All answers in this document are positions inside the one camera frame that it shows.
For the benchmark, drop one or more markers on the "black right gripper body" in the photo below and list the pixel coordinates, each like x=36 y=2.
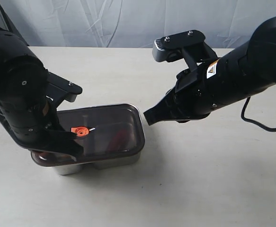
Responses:
x=190 y=99

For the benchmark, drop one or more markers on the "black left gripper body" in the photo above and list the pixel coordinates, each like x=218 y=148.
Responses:
x=32 y=122

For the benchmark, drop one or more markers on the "red toy sausage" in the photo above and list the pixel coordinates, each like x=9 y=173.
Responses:
x=119 y=141

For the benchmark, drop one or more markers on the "dark transparent box lid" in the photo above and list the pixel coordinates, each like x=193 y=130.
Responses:
x=95 y=127

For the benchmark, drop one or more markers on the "stainless steel lunch box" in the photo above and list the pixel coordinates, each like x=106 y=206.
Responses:
x=104 y=164

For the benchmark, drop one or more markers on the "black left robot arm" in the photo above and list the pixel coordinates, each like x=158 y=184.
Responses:
x=21 y=72

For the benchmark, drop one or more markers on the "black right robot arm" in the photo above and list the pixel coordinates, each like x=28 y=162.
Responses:
x=248 y=69

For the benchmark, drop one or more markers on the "grey backdrop curtain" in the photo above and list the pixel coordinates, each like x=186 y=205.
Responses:
x=135 y=23

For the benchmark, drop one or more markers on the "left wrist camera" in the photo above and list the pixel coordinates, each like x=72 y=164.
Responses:
x=59 y=89

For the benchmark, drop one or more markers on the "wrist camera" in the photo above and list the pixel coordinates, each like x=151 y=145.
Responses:
x=189 y=45
x=59 y=89

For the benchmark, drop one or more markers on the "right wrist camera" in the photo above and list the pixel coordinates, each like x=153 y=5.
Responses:
x=189 y=45

